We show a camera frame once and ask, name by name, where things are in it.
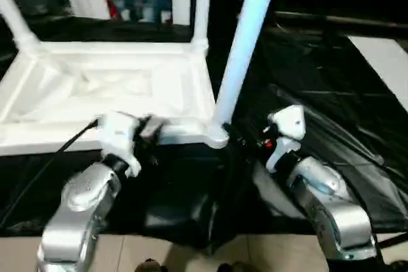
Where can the white plastic stool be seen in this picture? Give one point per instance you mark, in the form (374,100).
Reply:
(95,61)

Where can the white plastic table leg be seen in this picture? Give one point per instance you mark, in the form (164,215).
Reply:
(201,4)
(19,23)
(248,30)

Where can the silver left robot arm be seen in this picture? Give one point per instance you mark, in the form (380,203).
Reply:
(83,195)

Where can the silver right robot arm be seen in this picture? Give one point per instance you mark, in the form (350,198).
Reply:
(331,202)

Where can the black glossy mat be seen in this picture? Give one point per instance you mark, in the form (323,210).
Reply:
(318,93)

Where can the black horizontal bar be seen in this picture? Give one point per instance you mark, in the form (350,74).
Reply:
(350,21)

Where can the black metal table leg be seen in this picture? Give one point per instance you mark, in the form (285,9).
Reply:
(392,240)

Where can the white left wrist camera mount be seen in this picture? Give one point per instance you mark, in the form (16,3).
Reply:
(118,138)

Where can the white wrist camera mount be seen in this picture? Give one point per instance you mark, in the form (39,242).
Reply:
(287,125)
(118,138)

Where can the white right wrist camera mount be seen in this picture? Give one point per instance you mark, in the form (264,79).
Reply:
(287,125)

